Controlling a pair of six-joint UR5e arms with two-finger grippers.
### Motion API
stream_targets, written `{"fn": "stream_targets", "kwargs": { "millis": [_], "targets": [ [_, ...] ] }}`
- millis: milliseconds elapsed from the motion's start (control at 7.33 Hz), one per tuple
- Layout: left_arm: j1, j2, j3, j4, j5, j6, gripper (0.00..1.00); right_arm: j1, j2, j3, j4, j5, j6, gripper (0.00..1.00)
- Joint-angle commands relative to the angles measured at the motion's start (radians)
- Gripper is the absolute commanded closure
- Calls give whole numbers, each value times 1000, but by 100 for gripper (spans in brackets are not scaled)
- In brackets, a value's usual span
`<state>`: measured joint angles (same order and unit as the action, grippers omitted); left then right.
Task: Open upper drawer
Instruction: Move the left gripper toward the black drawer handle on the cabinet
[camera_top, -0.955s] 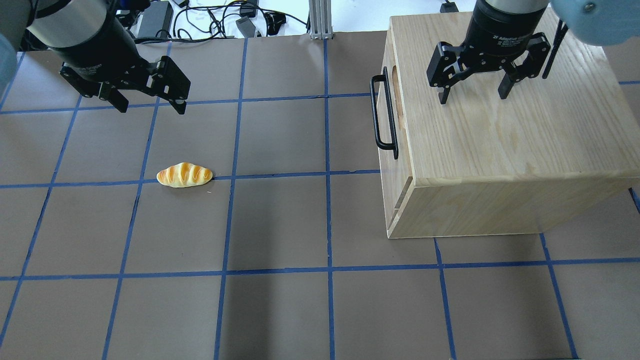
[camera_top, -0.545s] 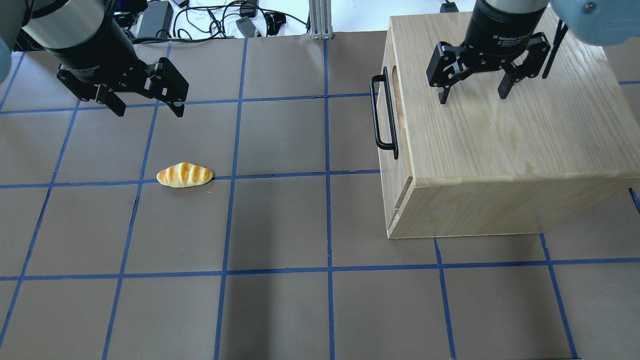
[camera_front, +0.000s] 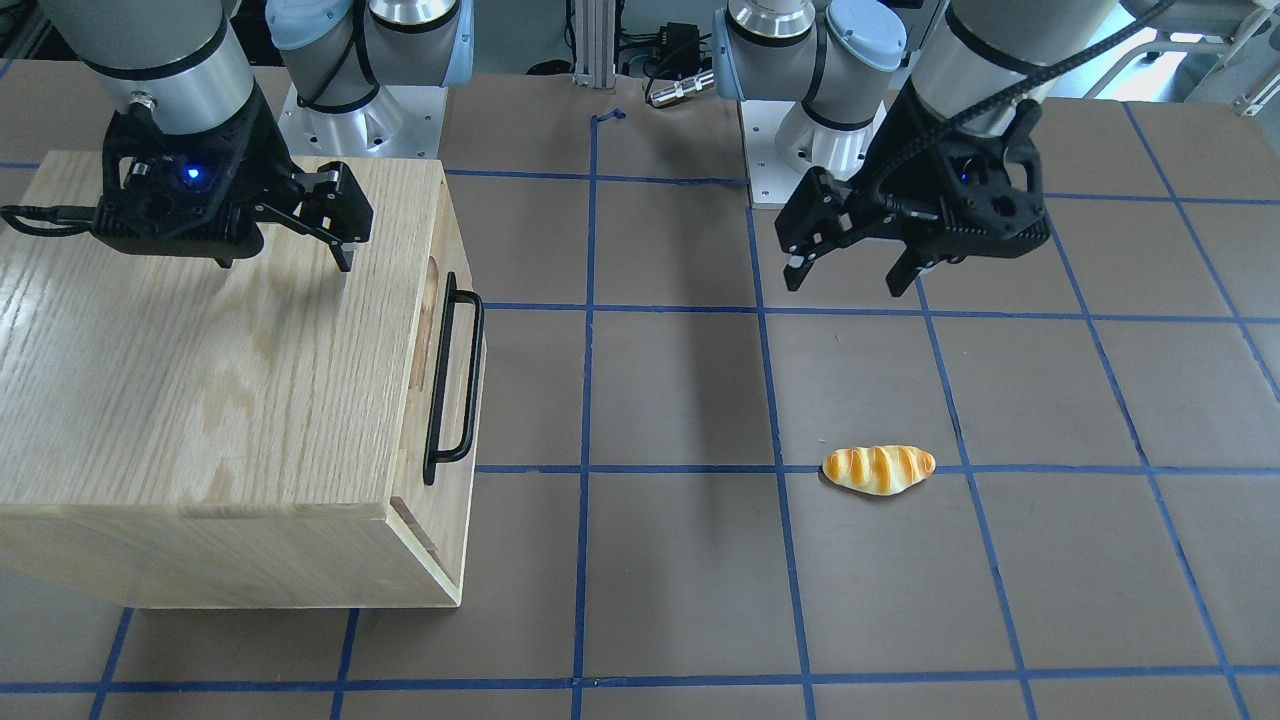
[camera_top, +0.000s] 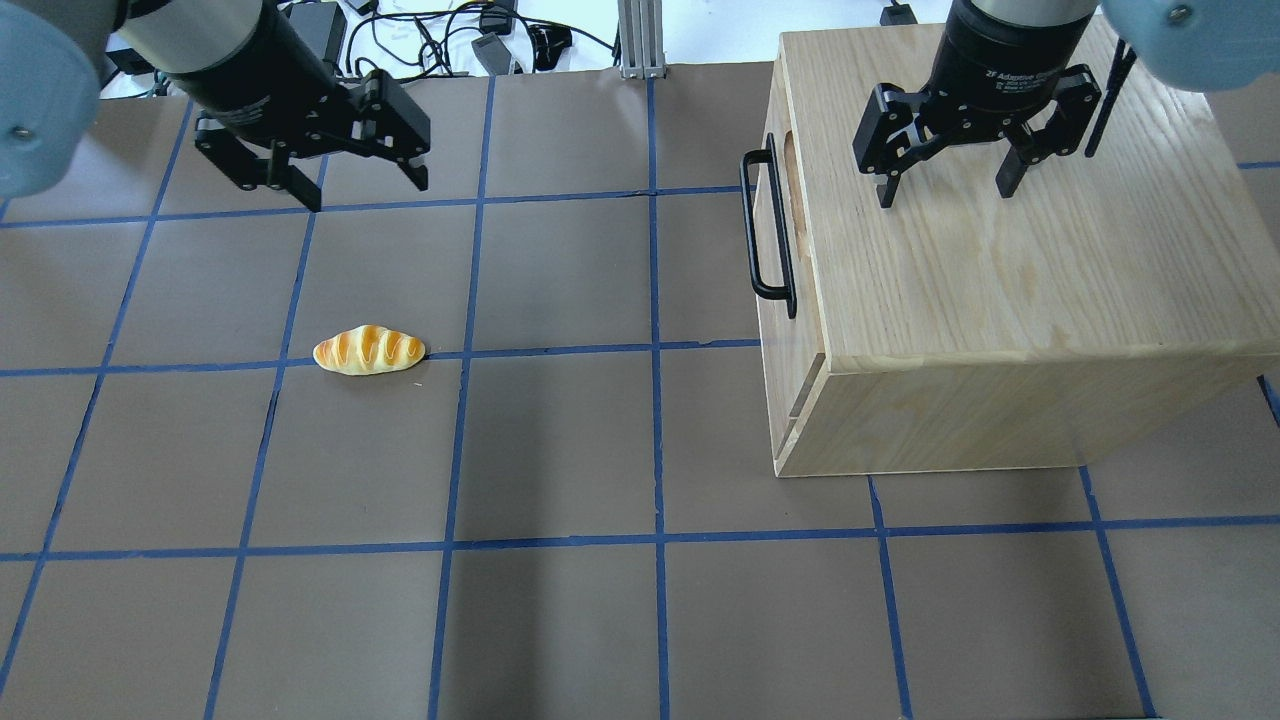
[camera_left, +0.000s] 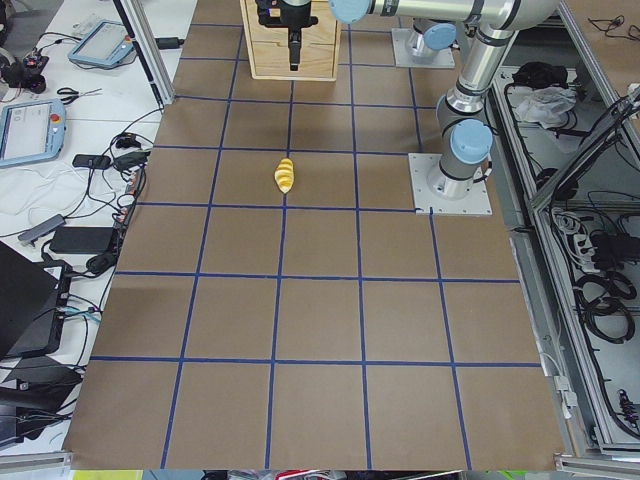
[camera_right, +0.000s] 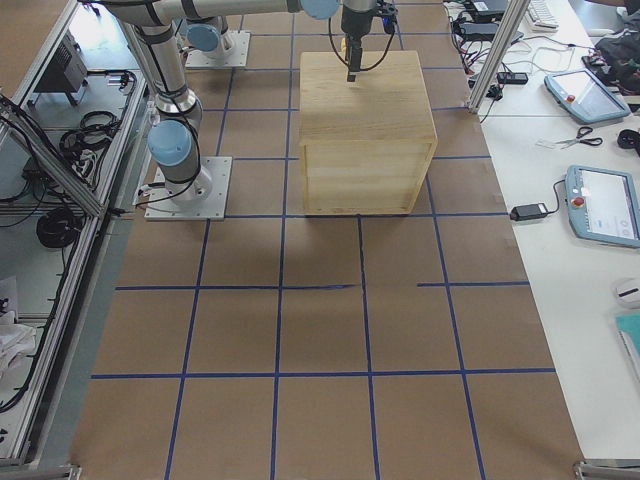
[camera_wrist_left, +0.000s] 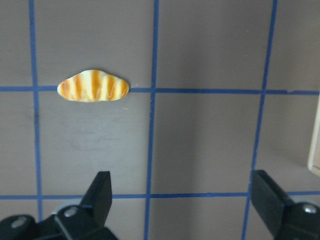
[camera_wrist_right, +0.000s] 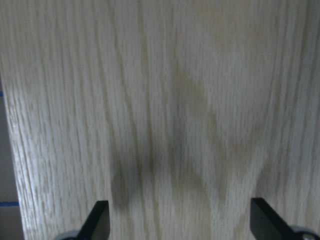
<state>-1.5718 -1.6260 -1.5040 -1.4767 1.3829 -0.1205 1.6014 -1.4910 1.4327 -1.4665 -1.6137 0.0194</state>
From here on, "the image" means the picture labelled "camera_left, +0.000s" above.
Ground black laptop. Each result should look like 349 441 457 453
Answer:
1 244 71 359

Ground blue teach pendant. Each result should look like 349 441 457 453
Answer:
67 20 134 69
1 99 66 168

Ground yellow toy bread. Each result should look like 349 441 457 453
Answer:
274 158 295 195

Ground black cable coil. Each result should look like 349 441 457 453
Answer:
574 277 634 345

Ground aluminium frame post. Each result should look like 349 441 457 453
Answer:
113 0 175 109

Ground near blue teach pendant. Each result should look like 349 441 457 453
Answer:
1 99 66 168

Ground white crumpled cloth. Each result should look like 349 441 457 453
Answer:
515 86 577 129

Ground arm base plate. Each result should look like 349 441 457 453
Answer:
408 153 492 216
392 24 456 69

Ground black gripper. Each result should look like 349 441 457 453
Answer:
255 0 318 71

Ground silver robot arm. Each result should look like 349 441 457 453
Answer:
406 17 457 61
329 1 559 200

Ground wooden drawer cabinet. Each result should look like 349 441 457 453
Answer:
240 0 341 81

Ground far blue teach pendant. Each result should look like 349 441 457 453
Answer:
67 20 134 69

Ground wooden drawer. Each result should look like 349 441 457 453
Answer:
249 14 336 45

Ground black handled scissors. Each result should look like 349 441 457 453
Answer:
56 87 102 105

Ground black power adapter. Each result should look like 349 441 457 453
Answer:
50 226 114 254

